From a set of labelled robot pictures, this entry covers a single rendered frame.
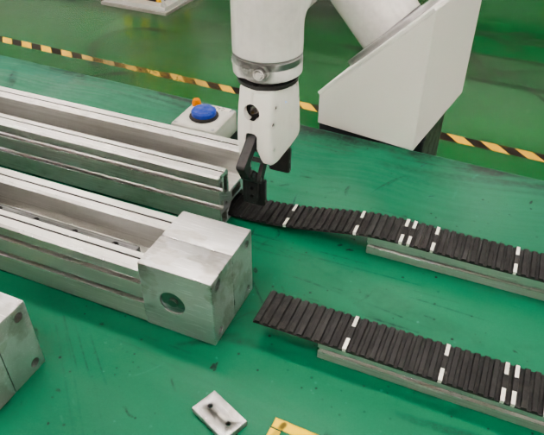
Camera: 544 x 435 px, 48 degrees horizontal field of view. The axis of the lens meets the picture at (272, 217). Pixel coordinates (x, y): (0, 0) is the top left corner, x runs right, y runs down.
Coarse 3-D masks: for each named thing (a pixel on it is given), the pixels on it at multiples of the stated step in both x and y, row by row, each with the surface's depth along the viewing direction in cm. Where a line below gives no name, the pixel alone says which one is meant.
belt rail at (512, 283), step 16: (368, 240) 79; (384, 256) 80; (400, 256) 79; (416, 256) 78; (432, 256) 76; (448, 272) 77; (464, 272) 76; (480, 272) 75; (496, 272) 74; (512, 288) 74; (528, 288) 74
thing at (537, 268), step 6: (534, 252) 75; (534, 258) 75; (540, 258) 75; (534, 264) 74; (540, 264) 74; (528, 270) 73; (534, 270) 73; (540, 270) 73; (528, 276) 72; (534, 276) 72; (540, 276) 72
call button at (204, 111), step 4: (200, 104) 98; (204, 104) 98; (208, 104) 98; (196, 108) 97; (200, 108) 97; (204, 108) 97; (208, 108) 97; (212, 108) 97; (192, 112) 96; (196, 112) 96; (200, 112) 96; (204, 112) 96; (208, 112) 96; (212, 112) 96; (192, 116) 97; (196, 116) 96; (200, 116) 95; (204, 116) 95; (208, 116) 96; (212, 116) 96
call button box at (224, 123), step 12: (192, 108) 100; (216, 108) 100; (180, 120) 97; (192, 120) 96; (204, 120) 96; (216, 120) 97; (228, 120) 97; (204, 132) 94; (216, 132) 94; (228, 132) 98
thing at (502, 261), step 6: (498, 246) 77; (504, 246) 77; (510, 246) 76; (498, 252) 75; (504, 252) 76; (510, 252) 75; (498, 258) 75; (504, 258) 75; (510, 258) 75; (498, 264) 74; (504, 264) 74; (510, 264) 74; (498, 270) 73; (504, 270) 73
